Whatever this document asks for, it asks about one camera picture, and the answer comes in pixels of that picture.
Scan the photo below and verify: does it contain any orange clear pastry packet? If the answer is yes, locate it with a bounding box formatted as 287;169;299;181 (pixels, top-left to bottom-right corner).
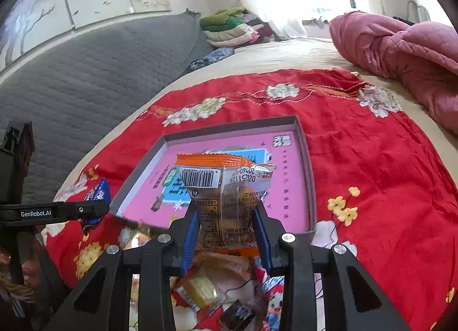
175;153;276;256

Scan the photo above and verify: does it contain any beige bread packet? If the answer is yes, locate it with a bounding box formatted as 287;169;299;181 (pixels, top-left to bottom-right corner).
193;252;258;298

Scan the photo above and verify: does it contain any shallow pink cardboard box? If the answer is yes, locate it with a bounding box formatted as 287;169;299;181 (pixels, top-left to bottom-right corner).
110;116;317;233

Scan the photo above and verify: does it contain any red cow candy packet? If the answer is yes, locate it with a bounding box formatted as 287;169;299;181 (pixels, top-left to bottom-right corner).
252;257;284;331

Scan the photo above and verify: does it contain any dark blue patterned cloth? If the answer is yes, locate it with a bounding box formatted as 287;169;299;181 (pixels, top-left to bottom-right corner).
184;47;234;74

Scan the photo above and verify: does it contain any dark brown cake packet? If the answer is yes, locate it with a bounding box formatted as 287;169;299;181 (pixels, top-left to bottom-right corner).
219;300;255;331

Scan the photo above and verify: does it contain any blue oreo cookie packet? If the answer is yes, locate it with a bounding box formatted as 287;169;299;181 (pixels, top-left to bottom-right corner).
82;178;112;226

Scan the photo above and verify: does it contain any stack of folded clothes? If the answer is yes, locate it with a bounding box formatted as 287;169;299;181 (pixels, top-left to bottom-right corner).
200;7;279;48

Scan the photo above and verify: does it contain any white chair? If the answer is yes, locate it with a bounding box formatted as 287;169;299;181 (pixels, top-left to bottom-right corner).
407;0;431;23

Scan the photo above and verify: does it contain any yellow cheese snack packet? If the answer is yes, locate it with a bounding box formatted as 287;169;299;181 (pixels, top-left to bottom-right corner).
174;274;225;311

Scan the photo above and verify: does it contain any grey quilted headboard cover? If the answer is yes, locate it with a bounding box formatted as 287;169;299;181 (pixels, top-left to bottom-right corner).
1;11;212;203

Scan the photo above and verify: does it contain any red floral blanket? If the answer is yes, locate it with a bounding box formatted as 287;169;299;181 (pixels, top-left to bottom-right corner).
56;69;457;330

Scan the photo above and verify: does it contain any pink quilted duvet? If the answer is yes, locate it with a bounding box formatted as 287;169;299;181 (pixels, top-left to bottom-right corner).
330;11;457;133

